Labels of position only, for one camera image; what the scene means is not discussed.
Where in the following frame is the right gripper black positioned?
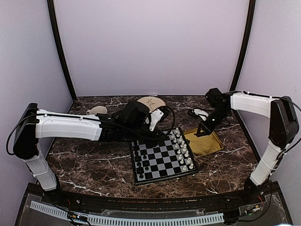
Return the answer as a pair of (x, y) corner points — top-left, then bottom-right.
(197, 107), (230, 137)

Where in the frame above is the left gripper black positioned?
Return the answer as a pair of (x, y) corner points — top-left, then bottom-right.
(124, 123), (167, 148)

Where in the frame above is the gold metal tray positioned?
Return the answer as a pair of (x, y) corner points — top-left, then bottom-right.
(184, 129), (224, 158)

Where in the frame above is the black white chess board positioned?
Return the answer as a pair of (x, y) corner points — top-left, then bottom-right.
(129, 130), (199, 186)

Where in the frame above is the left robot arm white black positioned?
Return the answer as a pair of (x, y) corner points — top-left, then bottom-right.
(7, 101), (172, 205)

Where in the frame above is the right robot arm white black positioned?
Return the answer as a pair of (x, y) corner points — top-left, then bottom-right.
(190, 88), (300, 204)

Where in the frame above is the white chess pieces row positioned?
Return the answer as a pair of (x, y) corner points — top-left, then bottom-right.
(165, 128), (197, 174)

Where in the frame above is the beige floral ceramic plate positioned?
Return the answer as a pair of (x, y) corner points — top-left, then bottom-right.
(137, 96), (166, 112)

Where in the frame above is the beige coral pattern mug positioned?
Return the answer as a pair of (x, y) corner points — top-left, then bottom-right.
(86, 106), (108, 115)

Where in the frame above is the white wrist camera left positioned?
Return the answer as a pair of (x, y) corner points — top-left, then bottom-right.
(149, 108), (164, 131)

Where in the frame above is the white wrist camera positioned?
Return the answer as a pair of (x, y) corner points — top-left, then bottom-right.
(149, 108), (164, 131)
(188, 108), (209, 121)

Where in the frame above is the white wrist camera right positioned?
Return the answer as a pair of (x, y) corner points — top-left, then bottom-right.
(188, 108), (209, 121)

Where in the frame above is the right black frame post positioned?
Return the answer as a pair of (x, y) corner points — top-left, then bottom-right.
(228, 0), (256, 96)

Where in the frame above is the black frame post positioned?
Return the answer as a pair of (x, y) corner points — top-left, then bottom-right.
(47, 0), (77, 101)
(228, 0), (256, 96)

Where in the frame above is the grey slotted cable duct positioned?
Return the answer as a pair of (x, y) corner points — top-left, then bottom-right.
(30, 201), (224, 226)

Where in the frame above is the black front rail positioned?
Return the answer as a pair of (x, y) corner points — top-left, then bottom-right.
(42, 190), (260, 212)

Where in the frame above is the left black frame post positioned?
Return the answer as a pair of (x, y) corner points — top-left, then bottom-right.
(47, 0), (77, 101)

